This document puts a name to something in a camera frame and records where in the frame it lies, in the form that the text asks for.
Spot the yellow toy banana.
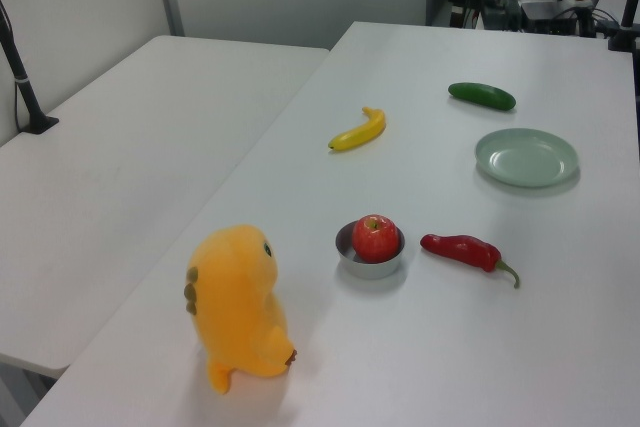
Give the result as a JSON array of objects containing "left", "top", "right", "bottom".
[{"left": 327, "top": 106, "right": 387, "bottom": 153}]

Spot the pale green plastic plate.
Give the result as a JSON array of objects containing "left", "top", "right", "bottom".
[{"left": 474, "top": 127, "right": 581, "bottom": 189}]

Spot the grey laptop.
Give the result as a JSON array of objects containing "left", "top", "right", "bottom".
[{"left": 518, "top": 0, "right": 577, "bottom": 24}]

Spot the green toy cucumber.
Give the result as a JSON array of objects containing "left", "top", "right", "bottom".
[{"left": 447, "top": 82, "right": 518, "bottom": 112}]

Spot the black clamp stand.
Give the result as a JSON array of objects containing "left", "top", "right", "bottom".
[{"left": 606, "top": 0, "right": 640, "bottom": 53}]

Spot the red toy chili pepper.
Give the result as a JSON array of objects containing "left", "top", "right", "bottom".
[{"left": 419, "top": 233, "right": 522, "bottom": 290}]

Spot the red toy apple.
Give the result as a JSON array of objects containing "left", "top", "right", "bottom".
[{"left": 351, "top": 214, "right": 401, "bottom": 264}]

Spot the small round metal bowl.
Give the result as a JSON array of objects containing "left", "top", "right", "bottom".
[{"left": 334, "top": 219, "right": 407, "bottom": 280}]

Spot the orange plush dinosaur toy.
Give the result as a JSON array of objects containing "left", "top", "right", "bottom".
[{"left": 183, "top": 223, "right": 300, "bottom": 395}]

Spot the black camera stand pole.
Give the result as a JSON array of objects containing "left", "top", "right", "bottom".
[{"left": 0, "top": 0, "right": 60, "bottom": 135}]

